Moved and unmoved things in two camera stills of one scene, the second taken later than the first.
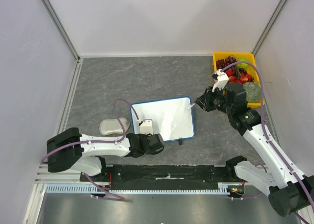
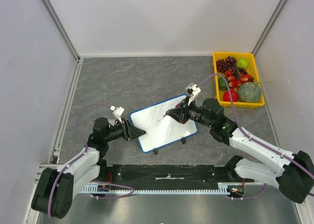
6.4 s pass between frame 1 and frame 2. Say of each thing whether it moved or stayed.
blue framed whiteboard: moved
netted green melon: stayed
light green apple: stayed
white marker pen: moved
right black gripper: moved
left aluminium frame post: stayed
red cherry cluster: stayed
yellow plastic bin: stayed
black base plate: stayed
